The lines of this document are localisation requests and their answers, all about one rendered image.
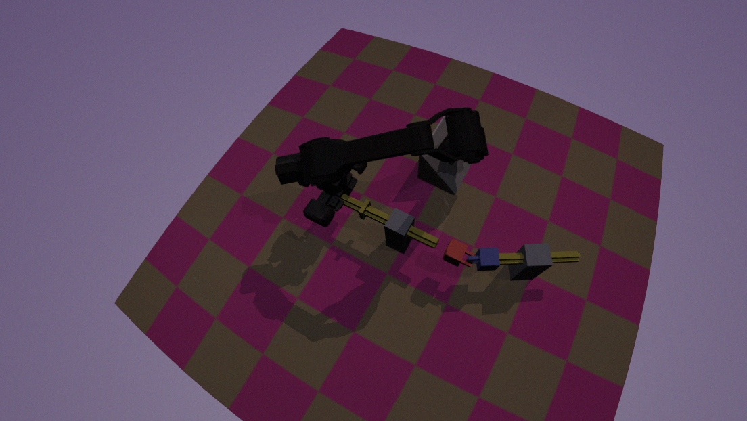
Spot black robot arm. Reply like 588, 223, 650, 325
275, 107, 489, 189

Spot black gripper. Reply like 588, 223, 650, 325
303, 162, 367, 227

